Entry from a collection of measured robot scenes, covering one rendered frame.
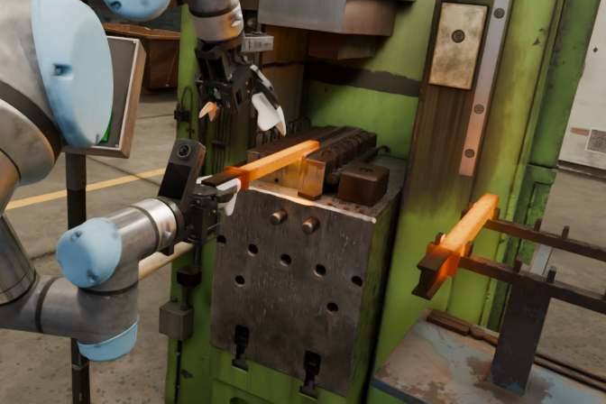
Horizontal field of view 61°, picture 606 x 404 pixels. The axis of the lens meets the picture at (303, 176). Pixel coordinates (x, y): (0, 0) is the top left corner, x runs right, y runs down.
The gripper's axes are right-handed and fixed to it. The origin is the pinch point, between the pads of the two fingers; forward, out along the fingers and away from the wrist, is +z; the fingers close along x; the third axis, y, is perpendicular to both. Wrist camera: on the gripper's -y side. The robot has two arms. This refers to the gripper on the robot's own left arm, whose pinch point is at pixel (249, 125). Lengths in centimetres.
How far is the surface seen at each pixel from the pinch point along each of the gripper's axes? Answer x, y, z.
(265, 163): 1.0, -1.1, 10.0
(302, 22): -1.4, -28.7, -5.4
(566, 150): 100, -428, 340
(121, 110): -39.8, -7.1, 9.8
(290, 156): 1.4, -10.5, 16.1
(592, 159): 126, -422, 341
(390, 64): 7, -66, 26
